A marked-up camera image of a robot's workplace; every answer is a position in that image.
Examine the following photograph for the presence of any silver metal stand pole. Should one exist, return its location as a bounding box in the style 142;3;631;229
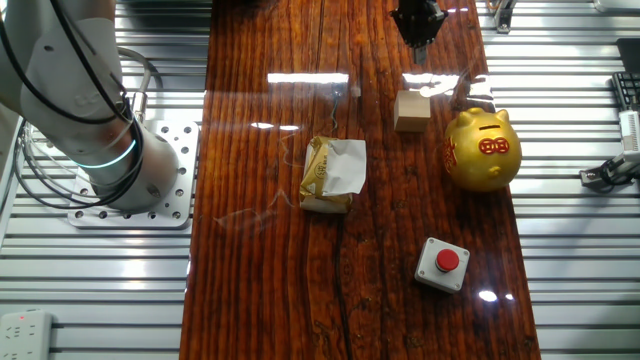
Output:
492;0;519;35

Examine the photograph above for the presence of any grey box red push button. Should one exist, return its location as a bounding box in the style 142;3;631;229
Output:
413;236;471;295

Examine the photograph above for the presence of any light wooden cube block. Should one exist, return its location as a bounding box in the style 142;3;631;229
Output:
393;89;432;134

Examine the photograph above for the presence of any black flat panel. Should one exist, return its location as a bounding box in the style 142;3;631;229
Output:
615;37;640;74

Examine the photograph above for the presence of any grey conduit with metal connector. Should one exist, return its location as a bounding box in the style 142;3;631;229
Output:
117;46;164;126

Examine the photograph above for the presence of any golden piggy bank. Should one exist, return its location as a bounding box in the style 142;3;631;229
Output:
443;107;524;194

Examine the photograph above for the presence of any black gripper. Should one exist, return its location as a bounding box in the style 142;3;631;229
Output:
389;0;449;65

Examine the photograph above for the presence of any white power strip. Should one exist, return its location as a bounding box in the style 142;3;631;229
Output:
0;309;54;360

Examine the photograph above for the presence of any black keyboard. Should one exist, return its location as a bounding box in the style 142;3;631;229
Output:
612;71;640;112

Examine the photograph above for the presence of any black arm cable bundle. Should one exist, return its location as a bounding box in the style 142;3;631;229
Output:
0;0;146;211

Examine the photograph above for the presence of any silver perforated base plate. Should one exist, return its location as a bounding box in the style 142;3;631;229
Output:
67;119;201;230

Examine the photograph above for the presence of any gold white snack packet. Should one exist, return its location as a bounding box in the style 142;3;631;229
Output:
298;135;369;215

